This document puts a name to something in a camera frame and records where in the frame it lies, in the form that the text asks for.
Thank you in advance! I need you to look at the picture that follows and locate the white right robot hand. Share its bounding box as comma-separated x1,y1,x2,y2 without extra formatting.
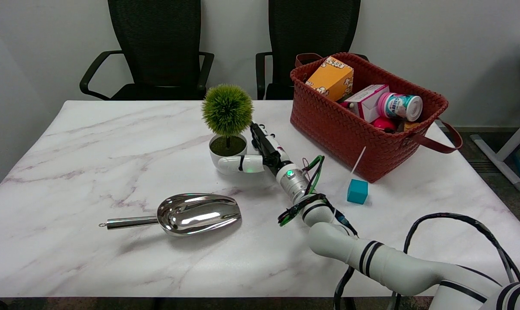
217,122,291,175

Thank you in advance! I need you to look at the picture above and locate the green potted plant white pot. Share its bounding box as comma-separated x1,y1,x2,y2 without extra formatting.
201,84,254,176

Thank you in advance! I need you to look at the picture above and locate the red-brown woven basket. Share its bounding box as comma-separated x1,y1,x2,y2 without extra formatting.
290,53,463,183

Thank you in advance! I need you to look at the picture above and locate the white zip tie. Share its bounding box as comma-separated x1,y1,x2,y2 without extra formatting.
351,146,367,174

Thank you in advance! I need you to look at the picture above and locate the shiny metal scoop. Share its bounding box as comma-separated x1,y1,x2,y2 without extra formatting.
99,193,242,237

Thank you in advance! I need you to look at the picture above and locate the orange popcorn box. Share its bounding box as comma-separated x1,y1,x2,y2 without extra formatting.
305,56,354,102

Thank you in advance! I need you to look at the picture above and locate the teal cube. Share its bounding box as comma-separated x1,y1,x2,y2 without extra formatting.
347,179,368,205

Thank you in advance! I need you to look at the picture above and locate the white pink carton box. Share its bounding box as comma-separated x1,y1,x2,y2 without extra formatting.
342,84,390,123

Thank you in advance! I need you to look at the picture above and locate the pink ball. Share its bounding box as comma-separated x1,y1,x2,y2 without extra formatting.
371,117,397,132

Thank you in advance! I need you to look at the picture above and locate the black mesh office chair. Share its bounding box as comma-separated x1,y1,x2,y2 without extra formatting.
80,0,215,101
255,0,369,100

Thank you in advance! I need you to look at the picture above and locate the pink teal canister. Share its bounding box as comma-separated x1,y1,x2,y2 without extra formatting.
377,92,423,122

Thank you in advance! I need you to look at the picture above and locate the green and black cable bundle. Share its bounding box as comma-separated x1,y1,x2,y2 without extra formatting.
278,155,358,236

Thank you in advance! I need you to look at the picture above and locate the thick black cable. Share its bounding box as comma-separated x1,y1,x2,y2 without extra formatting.
333,213,520,310

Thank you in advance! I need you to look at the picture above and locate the white desk frame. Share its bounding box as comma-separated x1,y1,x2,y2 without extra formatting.
471,42,520,193

